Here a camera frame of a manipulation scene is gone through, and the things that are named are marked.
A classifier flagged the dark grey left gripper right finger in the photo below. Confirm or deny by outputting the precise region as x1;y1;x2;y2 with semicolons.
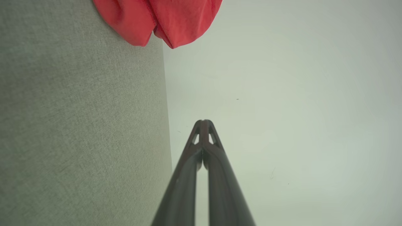
203;120;256;226

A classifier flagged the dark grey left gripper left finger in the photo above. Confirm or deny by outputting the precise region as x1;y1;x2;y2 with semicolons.
151;120;205;226

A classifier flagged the red shorts white trim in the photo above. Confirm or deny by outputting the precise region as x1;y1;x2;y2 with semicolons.
93;0;223;49

